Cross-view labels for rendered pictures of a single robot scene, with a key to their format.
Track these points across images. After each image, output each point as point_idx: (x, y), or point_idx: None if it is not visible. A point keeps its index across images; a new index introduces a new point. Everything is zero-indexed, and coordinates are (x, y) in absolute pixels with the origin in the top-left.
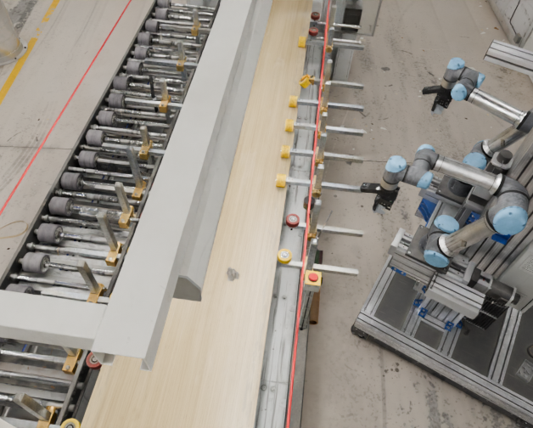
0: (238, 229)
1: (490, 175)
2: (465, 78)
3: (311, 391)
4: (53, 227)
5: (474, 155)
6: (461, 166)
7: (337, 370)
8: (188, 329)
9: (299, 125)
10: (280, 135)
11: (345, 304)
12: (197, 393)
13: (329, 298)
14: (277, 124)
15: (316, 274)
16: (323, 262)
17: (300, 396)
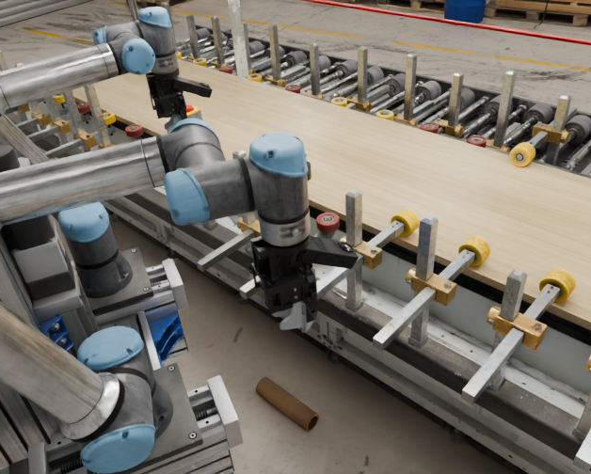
0: (353, 174)
1: (3, 71)
2: (206, 142)
3: (195, 345)
4: (461, 93)
5: (118, 347)
6: (61, 55)
7: (188, 383)
8: (267, 123)
9: (544, 290)
10: (538, 276)
11: (255, 450)
12: (211, 117)
13: (280, 436)
14: (580, 285)
15: (186, 108)
16: (345, 470)
17: (154, 199)
